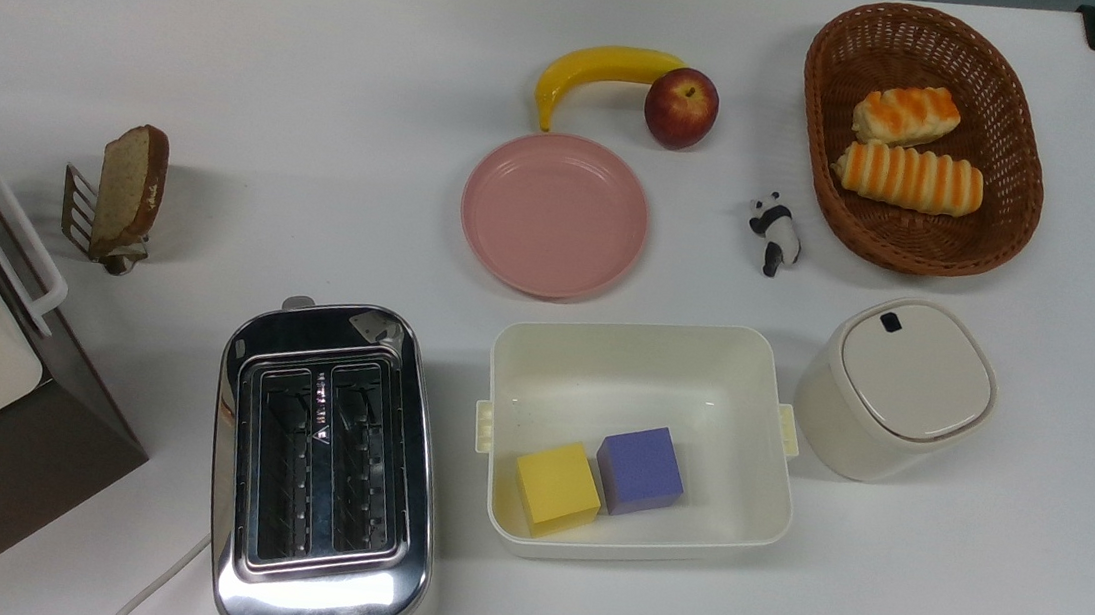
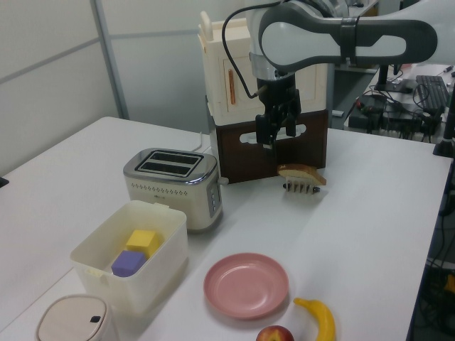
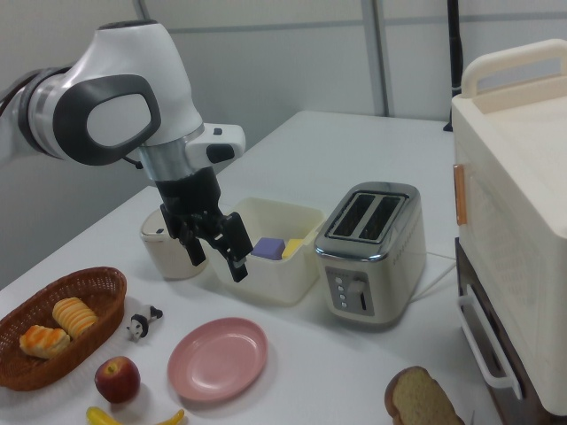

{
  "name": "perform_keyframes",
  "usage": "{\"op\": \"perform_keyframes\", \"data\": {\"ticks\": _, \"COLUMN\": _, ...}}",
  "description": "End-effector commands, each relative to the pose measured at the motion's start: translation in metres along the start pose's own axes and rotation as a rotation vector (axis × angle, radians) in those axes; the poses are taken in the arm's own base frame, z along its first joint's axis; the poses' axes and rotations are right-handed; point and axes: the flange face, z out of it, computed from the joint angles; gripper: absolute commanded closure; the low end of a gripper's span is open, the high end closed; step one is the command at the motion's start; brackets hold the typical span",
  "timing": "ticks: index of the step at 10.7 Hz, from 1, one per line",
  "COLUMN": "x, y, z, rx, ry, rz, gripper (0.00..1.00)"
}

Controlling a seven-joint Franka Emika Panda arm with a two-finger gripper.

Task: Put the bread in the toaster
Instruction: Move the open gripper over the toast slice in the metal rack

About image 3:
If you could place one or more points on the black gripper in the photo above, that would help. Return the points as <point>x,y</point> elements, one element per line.
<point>188,195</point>

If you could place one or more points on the brown-crusted bread slice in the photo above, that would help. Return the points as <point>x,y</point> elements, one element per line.
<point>421,398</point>

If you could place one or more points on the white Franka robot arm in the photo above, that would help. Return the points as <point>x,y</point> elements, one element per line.
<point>133,66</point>

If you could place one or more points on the long striped bread roll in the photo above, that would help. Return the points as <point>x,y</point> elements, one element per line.
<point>75,316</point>

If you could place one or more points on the cream chrome two-slot toaster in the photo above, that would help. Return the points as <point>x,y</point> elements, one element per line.
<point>385,274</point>

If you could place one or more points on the orange glazed bread bun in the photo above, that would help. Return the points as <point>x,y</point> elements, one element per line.
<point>44,342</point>

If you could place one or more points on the purple cube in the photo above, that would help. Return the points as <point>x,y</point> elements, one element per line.
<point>267,249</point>

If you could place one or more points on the cream lidded trash can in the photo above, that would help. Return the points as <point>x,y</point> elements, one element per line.
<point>155,254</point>

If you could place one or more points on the cream plastic storage box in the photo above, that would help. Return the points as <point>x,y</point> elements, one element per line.
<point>274,283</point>

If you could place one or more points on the yellow cube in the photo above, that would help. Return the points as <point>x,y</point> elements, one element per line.
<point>293,249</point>

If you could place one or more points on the panda figurine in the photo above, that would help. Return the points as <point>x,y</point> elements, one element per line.
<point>139,325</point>

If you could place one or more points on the pink plate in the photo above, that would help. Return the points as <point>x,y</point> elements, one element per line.
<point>217,358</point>

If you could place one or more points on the brown wicker basket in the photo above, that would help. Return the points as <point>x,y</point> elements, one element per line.
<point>111,305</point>

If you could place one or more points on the red apple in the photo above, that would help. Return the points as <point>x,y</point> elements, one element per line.
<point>117,380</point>

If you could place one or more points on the yellow banana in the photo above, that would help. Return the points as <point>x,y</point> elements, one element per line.
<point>99,417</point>

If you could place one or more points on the cream and brown toy oven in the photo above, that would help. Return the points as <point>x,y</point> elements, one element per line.
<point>514,177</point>

